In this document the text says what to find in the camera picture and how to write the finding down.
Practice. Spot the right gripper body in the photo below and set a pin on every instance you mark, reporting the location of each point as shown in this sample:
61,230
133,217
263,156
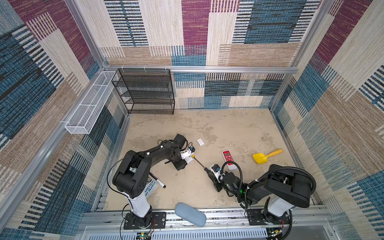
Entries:
218,186

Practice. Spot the blue grey oval pouch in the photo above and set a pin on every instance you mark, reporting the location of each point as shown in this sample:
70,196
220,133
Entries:
190,214

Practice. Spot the white wire mesh basket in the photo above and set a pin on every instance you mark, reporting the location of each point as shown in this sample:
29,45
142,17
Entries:
88,111

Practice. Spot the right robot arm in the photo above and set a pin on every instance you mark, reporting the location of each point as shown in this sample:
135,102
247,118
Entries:
269,198

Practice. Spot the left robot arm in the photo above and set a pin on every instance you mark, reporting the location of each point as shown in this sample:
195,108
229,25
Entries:
131,177

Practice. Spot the red remote control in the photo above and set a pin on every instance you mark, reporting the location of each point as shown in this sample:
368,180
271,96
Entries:
229,160

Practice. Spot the white battery cover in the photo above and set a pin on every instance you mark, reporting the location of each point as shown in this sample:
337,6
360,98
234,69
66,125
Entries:
200,142

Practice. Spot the black wire shelf rack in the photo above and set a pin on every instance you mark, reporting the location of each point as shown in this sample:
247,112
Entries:
146,91

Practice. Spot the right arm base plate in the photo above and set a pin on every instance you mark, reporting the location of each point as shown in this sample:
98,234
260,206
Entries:
261,217

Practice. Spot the yellow plastic shovel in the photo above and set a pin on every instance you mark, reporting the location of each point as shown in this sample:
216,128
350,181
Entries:
260,158

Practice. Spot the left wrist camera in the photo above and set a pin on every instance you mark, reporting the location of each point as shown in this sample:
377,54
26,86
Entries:
187,153

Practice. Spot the black white marker pen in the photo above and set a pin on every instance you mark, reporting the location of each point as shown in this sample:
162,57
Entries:
159,181

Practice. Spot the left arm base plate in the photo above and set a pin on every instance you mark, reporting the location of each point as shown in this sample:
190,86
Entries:
157,219

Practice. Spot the white remote control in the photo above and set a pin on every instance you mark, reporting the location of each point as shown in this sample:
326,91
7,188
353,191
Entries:
189,159

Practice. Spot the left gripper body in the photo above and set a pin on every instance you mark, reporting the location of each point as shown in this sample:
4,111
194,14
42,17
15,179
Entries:
179,164

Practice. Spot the black yellow screwdriver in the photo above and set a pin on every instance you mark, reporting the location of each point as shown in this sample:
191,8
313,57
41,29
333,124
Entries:
200,163

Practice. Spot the colourful paperback book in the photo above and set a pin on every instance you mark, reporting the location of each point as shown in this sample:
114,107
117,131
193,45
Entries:
151,186

